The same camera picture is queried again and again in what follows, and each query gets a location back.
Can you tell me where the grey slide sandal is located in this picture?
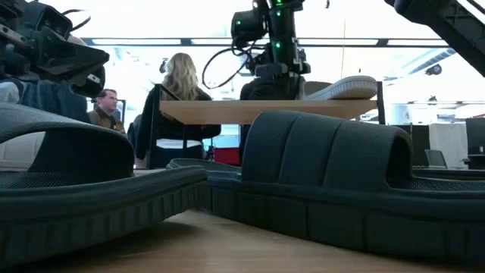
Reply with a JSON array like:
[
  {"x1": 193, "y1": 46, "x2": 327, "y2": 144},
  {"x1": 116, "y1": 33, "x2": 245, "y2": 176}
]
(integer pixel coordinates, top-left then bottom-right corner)
[{"x1": 302, "y1": 74, "x2": 379, "y2": 102}]

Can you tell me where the person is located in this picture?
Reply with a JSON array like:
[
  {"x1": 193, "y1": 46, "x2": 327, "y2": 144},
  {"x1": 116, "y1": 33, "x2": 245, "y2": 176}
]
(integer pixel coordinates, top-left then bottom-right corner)
[
  {"x1": 87, "y1": 88, "x2": 128, "y2": 137},
  {"x1": 134, "y1": 52, "x2": 223, "y2": 170},
  {"x1": 0, "y1": 77, "x2": 92, "y2": 124}
]

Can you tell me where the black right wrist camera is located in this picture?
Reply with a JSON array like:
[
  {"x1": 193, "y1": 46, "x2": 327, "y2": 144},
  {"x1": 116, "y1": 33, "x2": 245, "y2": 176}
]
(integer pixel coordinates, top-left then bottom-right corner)
[{"x1": 230, "y1": 9, "x2": 268, "y2": 42}]

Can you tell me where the white curtain panel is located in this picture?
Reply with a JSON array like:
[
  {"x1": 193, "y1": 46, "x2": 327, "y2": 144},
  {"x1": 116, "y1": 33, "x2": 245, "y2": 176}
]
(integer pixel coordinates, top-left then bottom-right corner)
[{"x1": 429, "y1": 121, "x2": 469, "y2": 168}]

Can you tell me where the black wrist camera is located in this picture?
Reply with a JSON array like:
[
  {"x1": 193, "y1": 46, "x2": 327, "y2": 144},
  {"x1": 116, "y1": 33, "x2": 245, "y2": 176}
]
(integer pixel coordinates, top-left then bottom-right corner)
[
  {"x1": 230, "y1": 9, "x2": 268, "y2": 42},
  {"x1": 33, "y1": 4, "x2": 74, "y2": 39}
]

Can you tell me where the wooden shelf with black legs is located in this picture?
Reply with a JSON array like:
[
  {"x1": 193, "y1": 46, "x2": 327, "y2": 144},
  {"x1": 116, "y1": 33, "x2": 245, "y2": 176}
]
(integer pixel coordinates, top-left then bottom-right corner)
[{"x1": 146, "y1": 81, "x2": 386, "y2": 170}]

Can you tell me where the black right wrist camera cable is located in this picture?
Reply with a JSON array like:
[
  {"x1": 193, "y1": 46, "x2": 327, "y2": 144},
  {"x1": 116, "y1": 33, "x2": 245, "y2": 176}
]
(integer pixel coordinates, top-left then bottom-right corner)
[{"x1": 202, "y1": 45, "x2": 266, "y2": 91}]

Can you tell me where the grey office chair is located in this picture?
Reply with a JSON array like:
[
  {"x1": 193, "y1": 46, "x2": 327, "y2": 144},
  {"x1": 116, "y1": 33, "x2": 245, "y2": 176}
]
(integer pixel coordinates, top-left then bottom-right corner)
[{"x1": 423, "y1": 148, "x2": 449, "y2": 170}]

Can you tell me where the black partition panel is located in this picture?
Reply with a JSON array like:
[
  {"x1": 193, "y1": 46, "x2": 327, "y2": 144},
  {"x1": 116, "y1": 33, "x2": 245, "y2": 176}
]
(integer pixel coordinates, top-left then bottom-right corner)
[{"x1": 390, "y1": 124, "x2": 432, "y2": 168}]

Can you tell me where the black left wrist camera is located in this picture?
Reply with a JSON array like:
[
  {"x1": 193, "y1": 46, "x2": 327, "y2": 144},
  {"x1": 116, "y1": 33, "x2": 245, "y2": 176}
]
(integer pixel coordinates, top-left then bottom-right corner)
[{"x1": 33, "y1": 4, "x2": 74, "y2": 39}]

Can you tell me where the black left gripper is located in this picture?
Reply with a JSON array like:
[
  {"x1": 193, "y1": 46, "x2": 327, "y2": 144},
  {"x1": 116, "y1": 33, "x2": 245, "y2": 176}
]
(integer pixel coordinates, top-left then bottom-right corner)
[{"x1": 0, "y1": 26, "x2": 111, "y2": 98}]

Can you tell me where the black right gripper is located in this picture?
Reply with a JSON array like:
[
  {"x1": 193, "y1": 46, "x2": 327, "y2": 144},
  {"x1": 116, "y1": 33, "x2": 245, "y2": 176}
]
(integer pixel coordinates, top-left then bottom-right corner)
[{"x1": 252, "y1": 49, "x2": 312, "y2": 102}]

